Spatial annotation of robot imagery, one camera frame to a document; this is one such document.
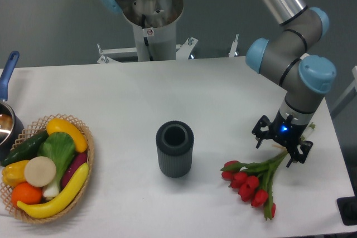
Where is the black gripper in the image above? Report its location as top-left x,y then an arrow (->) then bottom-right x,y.
252,111 -> 313,168

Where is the red tulip bouquet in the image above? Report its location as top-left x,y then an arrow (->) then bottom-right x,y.
221,145 -> 288,220

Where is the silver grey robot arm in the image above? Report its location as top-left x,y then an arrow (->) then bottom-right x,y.
100,0 -> 336,163

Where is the black device at edge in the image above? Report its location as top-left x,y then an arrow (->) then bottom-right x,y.
336,196 -> 356,226

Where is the dark grey ribbed vase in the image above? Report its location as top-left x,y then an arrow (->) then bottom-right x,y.
156,120 -> 194,178

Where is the purple sweet potato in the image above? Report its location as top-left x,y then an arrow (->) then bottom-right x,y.
61,152 -> 88,189

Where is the green leafy bok choy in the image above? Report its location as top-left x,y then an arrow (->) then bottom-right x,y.
37,132 -> 75,200

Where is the yellow squash upper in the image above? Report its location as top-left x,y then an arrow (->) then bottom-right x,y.
46,118 -> 88,153

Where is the yellow banana squash lower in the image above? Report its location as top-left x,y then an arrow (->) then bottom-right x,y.
17,163 -> 89,219

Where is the woven wicker basket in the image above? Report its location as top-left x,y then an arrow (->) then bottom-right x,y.
1,114 -> 94,224

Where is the beige round disc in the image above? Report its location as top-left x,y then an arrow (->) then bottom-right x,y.
24,156 -> 56,187

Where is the green cucumber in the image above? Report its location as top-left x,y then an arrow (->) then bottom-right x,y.
1,131 -> 49,167

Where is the orange fruit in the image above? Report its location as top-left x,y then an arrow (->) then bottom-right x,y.
11,182 -> 42,207

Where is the yellow bell pepper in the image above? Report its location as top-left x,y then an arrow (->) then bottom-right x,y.
2,160 -> 29,187

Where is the white metal base frame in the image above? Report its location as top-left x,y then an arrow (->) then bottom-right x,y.
97,33 -> 239,64

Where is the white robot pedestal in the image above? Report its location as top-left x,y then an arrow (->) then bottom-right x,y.
124,0 -> 184,62

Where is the blue handled saucepan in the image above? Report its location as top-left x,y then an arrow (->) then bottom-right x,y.
1,51 -> 23,162

